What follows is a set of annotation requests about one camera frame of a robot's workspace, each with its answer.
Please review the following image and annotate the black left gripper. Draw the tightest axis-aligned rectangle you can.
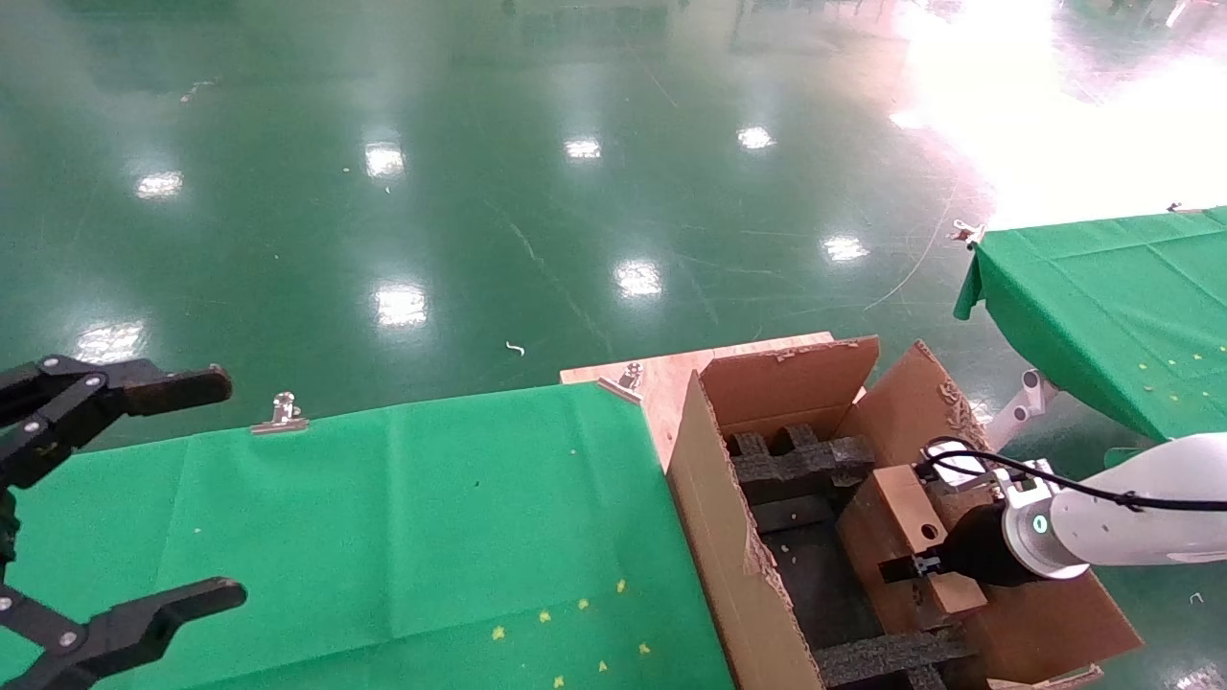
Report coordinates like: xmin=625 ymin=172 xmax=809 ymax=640
xmin=0 ymin=356 xmax=249 ymax=690

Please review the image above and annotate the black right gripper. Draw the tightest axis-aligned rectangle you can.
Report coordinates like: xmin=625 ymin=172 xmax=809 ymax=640
xmin=879 ymin=502 xmax=1019 ymax=588

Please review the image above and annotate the small brown cardboard box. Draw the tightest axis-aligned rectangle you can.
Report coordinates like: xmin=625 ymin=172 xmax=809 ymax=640
xmin=835 ymin=464 xmax=989 ymax=634

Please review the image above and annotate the large open cardboard carton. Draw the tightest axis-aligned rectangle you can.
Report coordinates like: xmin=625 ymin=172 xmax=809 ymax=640
xmin=664 ymin=334 xmax=1146 ymax=690

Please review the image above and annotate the large green table cloth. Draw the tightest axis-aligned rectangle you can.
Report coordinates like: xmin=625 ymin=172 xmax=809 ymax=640
xmin=0 ymin=381 xmax=736 ymax=690

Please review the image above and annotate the silver table leg brace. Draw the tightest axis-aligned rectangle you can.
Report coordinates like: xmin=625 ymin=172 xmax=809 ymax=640
xmin=982 ymin=368 xmax=1061 ymax=452

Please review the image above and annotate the green cloth with yellow specks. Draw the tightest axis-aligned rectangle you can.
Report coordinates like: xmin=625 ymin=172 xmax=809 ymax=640
xmin=953 ymin=205 xmax=1227 ymax=472

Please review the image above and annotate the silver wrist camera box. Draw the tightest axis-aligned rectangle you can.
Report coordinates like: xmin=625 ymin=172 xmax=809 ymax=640
xmin=924 ymin=445 xmax=999 ymax=495

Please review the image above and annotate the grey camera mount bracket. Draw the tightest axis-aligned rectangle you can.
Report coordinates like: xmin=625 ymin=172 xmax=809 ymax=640
xmin=995 ymin=458 xmax=1057 ymax=506

